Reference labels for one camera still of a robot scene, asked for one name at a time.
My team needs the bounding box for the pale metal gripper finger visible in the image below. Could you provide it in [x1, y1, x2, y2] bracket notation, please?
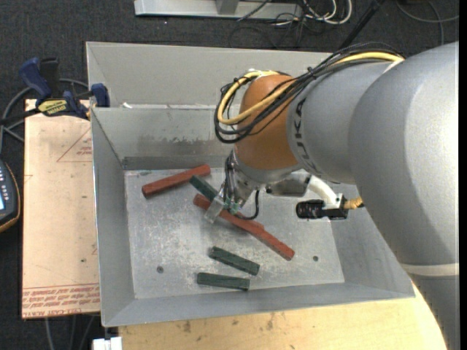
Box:
[204, 194, 223, 220]
[210, 198, 225, 224]

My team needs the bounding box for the dark green flat block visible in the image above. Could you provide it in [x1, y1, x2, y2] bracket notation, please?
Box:
[208, 246, 261, 276]
[196, 272, 251, 292]
[188, 175, 222, 203]

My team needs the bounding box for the red-brown flat block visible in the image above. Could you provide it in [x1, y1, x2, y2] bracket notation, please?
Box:
[141, 164, 212, 199]
[244, 225, 296, 262]
[192, 193, 266, 235]

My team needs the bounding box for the grey metal bin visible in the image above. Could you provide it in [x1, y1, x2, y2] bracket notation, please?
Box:
[85, 41, 416, 328]

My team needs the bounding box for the brown cardboard board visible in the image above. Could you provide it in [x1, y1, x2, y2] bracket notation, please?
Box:
[21, 98, 101, 320]

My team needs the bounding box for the black cylinder on white bracket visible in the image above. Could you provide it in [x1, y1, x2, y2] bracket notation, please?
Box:
[296, 173, 365, 221]

